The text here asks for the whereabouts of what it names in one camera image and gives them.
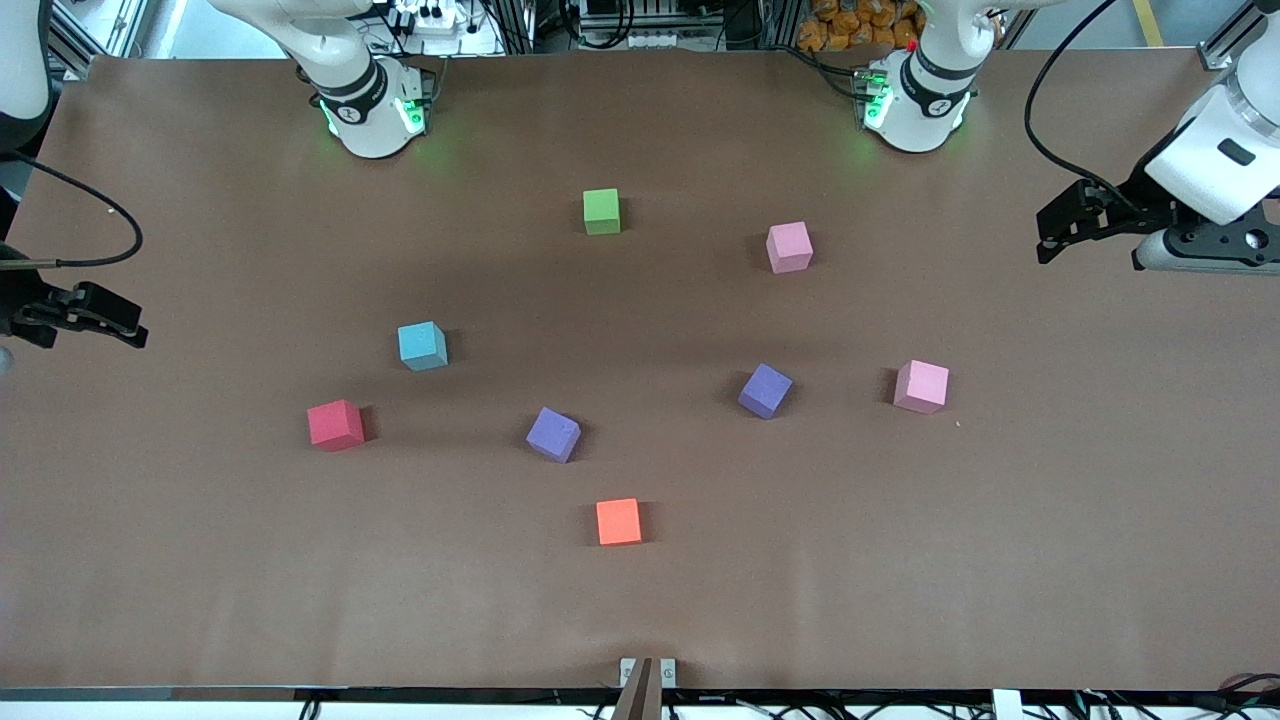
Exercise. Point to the brown camera mount bar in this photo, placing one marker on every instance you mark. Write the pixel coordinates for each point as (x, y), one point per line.
(640, 695)

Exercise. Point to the purple foam cube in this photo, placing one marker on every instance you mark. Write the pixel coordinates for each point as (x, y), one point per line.
(553, 435)
(765, 391)

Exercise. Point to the aluminium frame profile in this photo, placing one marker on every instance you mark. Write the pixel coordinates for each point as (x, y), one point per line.
(1235, 40)
(95, 40)

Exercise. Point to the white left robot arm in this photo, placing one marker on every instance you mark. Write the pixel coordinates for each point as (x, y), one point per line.
(925, 110)

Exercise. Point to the green foam cube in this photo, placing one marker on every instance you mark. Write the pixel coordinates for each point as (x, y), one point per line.
(602, 212)

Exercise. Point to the grey metal mounting bracket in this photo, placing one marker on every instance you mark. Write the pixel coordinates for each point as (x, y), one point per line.
(628, 672)

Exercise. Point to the blue foam cube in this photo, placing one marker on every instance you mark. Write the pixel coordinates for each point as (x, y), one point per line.
(422, 346)

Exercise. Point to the orange foam cube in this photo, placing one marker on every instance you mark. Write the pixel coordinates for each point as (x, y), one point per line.
(619, 522)

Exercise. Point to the red foam cube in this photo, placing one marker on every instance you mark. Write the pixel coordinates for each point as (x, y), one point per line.
(335, 425)

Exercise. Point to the bag of orange fruit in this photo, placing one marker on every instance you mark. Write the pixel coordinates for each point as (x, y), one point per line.
(850, 25)

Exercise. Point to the white power strip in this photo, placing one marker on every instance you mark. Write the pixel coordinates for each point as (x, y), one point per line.
(432, 18)

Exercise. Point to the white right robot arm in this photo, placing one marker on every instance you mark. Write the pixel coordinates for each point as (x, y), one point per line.
(365, 110)

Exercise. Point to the brown table mat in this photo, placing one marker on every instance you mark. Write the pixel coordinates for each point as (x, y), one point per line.
(640, 610)

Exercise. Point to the pink foam cube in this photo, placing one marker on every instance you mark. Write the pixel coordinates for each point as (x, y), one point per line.
(921, 387)
(789, 248)

